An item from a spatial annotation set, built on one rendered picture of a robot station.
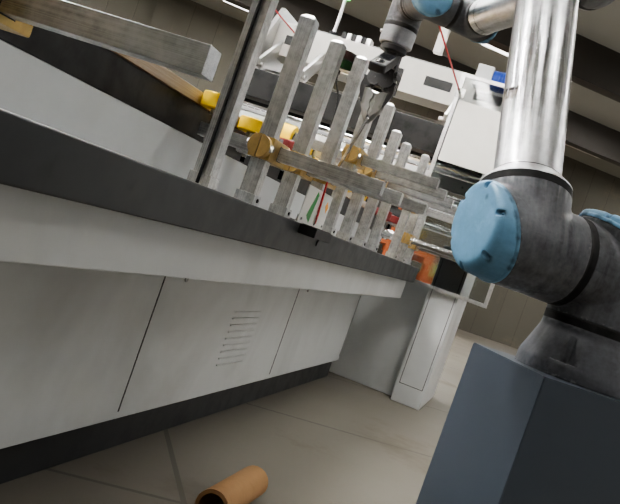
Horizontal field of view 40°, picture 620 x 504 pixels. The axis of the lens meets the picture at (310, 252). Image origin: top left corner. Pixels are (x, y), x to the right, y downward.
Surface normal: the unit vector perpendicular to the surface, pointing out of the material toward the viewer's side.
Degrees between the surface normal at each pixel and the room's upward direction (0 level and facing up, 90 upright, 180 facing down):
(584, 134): 90
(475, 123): 90
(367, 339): 90
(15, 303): 90
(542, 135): 67
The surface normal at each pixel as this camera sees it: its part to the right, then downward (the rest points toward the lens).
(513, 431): -0.91, -0.32
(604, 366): 0.27, -0.24
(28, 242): 0.91, 0.32
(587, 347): -0.07, -0.36
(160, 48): -0.25, -0.07
